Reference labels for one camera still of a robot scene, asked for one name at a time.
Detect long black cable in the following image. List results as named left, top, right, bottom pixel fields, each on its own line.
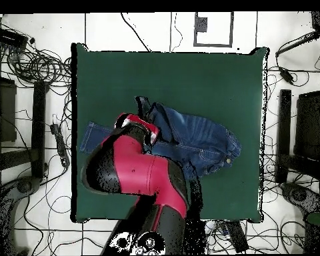
left=120, top=12, right=152, bottom=52

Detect black metal frame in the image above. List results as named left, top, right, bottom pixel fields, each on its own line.
left=0, top=59, right=48, bottom=182
left=275, top=89, right=320, bottom=184

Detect blue denim jeans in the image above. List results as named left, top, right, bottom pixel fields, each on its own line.
left=79, top=95, right=242, bottom=182

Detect grey stand foot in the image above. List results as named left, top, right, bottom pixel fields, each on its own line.
left=0, top=176, right=42, bottom=255
left=280, top=182, right=320, bottom=217

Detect black cable tangle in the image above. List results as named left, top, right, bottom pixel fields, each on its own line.
left=0, top=39, right=73, bottom=89

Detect black power strip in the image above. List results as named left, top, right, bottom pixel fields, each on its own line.
left=49, top=123, right=71, bottom=168

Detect dark green table cloth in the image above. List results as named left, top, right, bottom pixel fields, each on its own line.
left=71, top=42, right=270, bottom=223

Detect black rod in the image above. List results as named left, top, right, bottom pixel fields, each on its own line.
left=275, top=29, right=320, bottom=58

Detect black floor bar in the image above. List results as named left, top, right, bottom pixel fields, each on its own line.
left=225, top=220, right=249, bottom=253

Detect black network switch box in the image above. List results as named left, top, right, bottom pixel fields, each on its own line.
left=0, top=27, right=29, bottom=49

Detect black power adapter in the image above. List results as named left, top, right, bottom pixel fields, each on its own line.
left=278, top=66, right=295, bottom=84

